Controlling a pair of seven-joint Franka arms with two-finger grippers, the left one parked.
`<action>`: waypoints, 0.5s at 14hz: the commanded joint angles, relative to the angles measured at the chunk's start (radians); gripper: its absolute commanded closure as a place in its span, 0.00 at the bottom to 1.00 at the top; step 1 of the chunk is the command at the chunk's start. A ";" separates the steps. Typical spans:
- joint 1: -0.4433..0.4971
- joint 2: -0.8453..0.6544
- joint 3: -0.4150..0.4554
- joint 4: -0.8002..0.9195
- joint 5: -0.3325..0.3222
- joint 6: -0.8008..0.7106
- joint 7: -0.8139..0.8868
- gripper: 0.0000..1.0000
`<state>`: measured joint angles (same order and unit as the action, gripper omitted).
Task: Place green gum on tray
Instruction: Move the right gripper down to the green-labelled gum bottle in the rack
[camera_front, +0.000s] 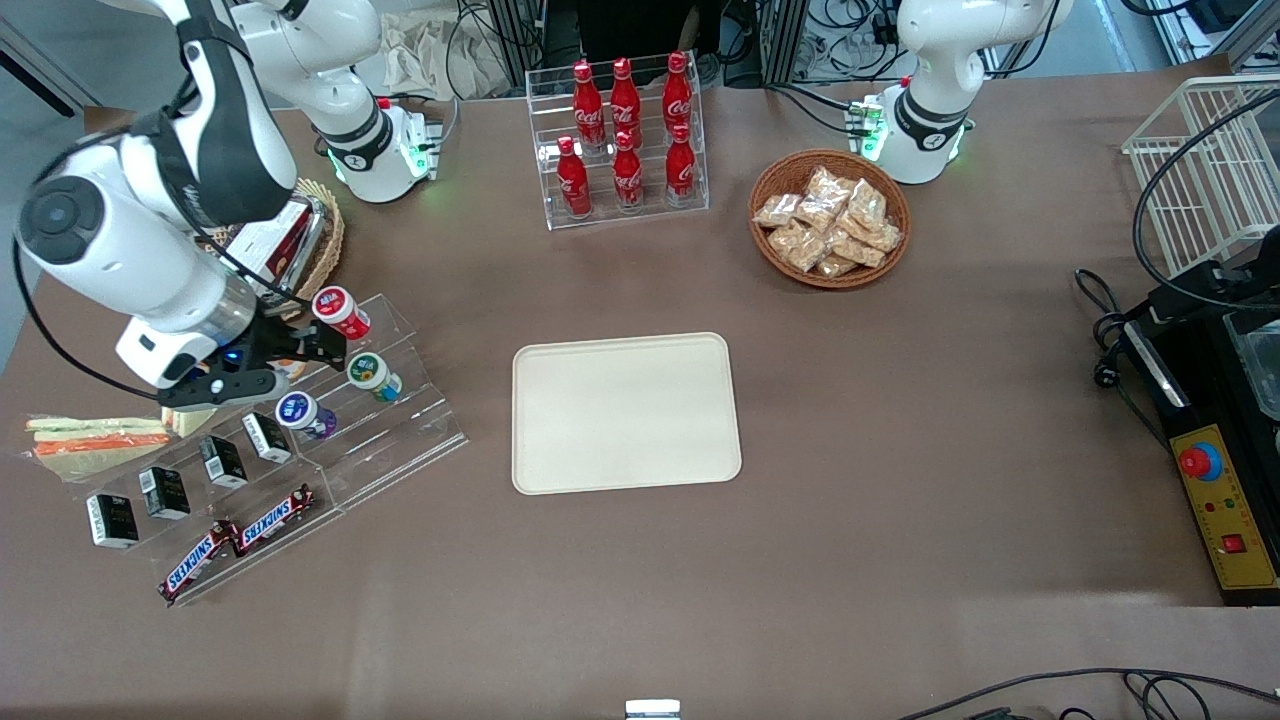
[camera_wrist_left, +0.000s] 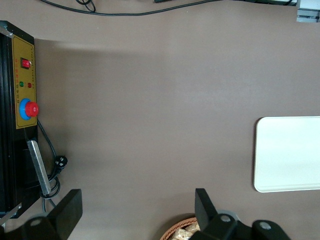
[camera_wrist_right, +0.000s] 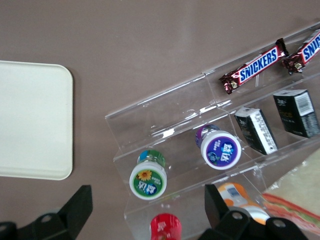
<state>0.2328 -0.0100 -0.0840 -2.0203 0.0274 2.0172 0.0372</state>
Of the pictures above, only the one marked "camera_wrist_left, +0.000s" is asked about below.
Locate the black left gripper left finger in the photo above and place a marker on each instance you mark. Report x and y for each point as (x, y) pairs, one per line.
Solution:
(67, 212)

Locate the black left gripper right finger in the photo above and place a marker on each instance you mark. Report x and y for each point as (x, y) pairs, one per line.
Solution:
(207, 215)

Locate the white rectangular tray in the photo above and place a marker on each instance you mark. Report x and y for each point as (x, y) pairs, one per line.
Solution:
(287, 155)

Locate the beige snack packets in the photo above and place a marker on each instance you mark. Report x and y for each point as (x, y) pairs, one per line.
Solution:
(186, 231)

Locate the woven wicker basket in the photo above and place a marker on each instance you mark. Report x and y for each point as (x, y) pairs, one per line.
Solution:
(175, 228)

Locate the silver metal bar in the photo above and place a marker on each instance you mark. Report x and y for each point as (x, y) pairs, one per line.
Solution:
(38, 167)

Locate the black sealing machine yellow panel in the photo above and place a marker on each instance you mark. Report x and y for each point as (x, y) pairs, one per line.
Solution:
(7, 140)

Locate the red emergency stop button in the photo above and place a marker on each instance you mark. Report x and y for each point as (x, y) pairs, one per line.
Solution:
(31, 109)

